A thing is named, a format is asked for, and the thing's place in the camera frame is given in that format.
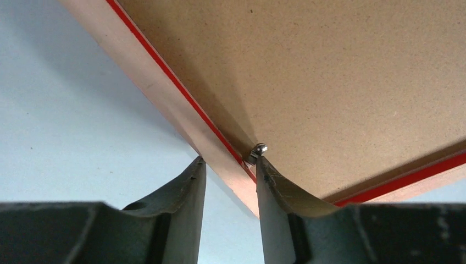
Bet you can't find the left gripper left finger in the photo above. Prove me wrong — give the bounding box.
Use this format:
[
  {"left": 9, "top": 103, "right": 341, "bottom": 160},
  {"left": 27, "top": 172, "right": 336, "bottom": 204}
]
[{"left": 1, "top": 157, "right": 206, "bottom": 263}]

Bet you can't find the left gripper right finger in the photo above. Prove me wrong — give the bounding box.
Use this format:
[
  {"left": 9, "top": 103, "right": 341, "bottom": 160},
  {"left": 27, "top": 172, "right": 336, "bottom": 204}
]
[{"left": 256, "top": 157, "right": 465, "bottom": 263}]

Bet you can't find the red wooden picture frame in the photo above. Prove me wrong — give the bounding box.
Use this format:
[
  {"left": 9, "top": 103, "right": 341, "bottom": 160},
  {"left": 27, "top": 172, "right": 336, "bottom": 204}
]
[{"left": 63, "top": 1, "right": 465, "bottom": 216}]

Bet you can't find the brown backing board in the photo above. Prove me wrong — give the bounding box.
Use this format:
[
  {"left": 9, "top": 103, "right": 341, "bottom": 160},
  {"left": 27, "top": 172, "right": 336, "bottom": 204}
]
[{"left": 119, "top": 1, "right": 465, "bottom": 201}]

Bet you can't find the small metal retaining tab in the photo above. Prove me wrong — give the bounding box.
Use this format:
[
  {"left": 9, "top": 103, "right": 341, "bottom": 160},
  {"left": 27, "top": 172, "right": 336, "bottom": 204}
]
[{"left": 246, "top": 143, "right": 268, "bottom": 165}]

